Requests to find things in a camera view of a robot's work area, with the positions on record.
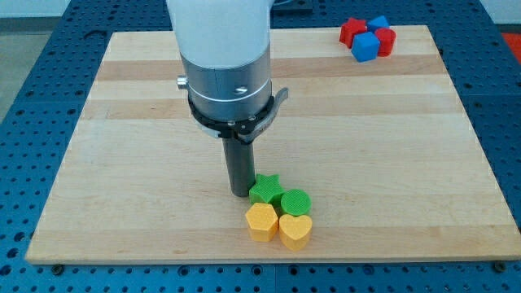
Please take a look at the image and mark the yellow heart block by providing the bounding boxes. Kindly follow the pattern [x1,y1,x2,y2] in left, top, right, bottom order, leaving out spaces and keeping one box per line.
[278,214,313,251]

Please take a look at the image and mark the yellow hexagon block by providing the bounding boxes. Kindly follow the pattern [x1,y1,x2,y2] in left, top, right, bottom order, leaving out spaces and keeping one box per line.
[245,203,278,243]

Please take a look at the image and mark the red star block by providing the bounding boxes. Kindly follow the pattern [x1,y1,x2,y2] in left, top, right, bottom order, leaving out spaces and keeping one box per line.
[339,17,367,49]

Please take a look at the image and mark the red cylinder block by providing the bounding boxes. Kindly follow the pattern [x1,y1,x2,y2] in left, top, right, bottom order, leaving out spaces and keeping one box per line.
[374,28,396,57]

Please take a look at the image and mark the green star block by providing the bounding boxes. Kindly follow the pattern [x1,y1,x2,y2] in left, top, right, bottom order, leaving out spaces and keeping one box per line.
[249,173,285,207]

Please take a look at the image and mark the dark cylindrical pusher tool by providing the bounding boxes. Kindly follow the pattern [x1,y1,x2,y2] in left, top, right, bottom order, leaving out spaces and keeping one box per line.
[222,138,256,197]

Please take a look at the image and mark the black clamp ring with lever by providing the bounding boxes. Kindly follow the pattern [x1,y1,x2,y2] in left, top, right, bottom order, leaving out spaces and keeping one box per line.
[186,86,290,145]

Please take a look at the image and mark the green cylinder block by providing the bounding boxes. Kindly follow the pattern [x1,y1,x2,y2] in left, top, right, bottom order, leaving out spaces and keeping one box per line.
[280,189,312,216]

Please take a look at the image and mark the wooden board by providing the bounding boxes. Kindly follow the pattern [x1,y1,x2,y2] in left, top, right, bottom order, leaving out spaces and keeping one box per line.
[25,25,520,265]

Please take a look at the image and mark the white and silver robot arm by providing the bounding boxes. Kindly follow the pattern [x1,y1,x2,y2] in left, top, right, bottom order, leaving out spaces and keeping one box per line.
[167,0,274,122]

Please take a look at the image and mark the blue block behind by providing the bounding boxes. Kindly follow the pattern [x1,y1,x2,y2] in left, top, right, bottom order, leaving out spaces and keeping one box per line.
[366,15,390,33]

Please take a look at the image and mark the blue cube block front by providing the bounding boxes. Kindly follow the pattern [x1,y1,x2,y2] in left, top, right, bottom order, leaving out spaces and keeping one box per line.
[352,32,380,63]

